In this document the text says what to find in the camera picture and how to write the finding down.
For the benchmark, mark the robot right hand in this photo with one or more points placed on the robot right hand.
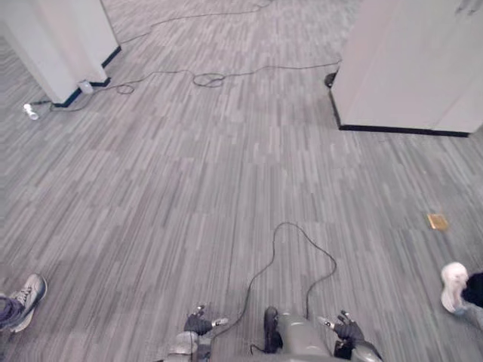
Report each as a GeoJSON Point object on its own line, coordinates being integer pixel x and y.
{"type": "Point", "coordinates": [349, 331]}

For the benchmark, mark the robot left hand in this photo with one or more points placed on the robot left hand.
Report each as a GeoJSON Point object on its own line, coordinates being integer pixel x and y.
{"type": "Point", "coordinates": [197, 324]}

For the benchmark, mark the robot right silver arm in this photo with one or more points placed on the robot right silver arm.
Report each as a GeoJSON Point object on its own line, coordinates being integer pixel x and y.
{"type": "Point", "coordinates": [358, 351]}

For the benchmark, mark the robot left silver arm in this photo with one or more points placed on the robot left silver arm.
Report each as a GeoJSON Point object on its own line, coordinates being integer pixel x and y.
{"type": "Point", "coordinates": [186, 347]}

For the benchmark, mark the robot silver leg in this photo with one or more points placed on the robot silver leg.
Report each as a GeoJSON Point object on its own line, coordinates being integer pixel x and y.
{"type": "Point", "coordinates": [302, 335]}

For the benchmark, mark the robot dark foot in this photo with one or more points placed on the robot dark foot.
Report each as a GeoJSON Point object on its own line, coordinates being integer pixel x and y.
{"type": "Point", "coordinates": [271, 330]}

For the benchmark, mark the person's white sneaker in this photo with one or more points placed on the person's white sneaker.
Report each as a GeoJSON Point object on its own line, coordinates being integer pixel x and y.
{"type": "Point", "coordinates": [453, 286]}

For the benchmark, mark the person's leg with dark sock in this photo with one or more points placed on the person's leg with dark sock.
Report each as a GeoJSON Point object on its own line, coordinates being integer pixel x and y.
{"type": "Point", "coordinates": [473, 296]}

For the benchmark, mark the brass floor outlet plate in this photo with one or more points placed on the brass floor outlet plate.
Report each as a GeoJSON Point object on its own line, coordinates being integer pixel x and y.
{"type": "Point", "coordinates": [437, 221]}

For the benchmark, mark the person's grey sneaker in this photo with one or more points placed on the person's grey sneaker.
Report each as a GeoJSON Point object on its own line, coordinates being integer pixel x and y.
{"type": "Point", "coordinates": [29, 296]}

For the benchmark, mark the person's leg in blue trousers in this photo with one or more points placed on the person's leg in blue trousers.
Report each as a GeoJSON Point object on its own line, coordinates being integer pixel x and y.
{"type": "Point", "coordinates": [8, 311]}

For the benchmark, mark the small black floor device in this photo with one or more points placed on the small black floor device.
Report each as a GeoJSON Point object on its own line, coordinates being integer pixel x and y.
{"type": "Point", "coordinates": [330, 78]}

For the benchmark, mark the small white power adapter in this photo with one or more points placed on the small white power adapter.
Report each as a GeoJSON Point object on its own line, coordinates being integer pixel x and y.
{"type": "Point", "coordinates": [85, 86]}

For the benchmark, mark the white plastic bottle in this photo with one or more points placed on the white plastic bottle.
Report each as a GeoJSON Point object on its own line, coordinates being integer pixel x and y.
{"type": "Point", "coordinates": [31, 111]}

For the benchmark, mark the wide white partition black base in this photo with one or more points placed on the wide white partition black base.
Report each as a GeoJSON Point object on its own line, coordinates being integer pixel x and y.
{"type": "Point", "coordinates": [411, 64]}

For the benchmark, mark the narrow white partition black base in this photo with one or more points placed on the narrow white partition black base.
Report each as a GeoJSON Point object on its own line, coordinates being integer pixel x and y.
{"type": "Point", "coordinates": [64, 41]}

